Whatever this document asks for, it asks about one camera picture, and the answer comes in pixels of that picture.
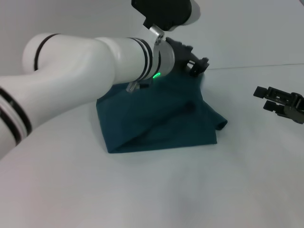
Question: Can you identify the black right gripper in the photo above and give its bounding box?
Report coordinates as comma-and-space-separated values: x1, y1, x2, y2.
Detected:
253, 85, 304, 124

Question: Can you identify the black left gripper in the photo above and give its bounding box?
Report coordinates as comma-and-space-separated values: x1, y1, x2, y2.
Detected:
165, 37, 210, 77

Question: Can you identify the teal t-shirt with FREE print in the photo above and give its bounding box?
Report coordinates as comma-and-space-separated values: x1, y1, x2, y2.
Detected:
95, 70, 228, 154

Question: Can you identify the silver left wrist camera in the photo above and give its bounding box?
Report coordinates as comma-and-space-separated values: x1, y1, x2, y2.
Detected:
131, 0, 201, 46

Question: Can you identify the grey left gripper cable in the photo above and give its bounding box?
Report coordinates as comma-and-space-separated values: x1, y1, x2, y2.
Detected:
125, 80, 153, 94

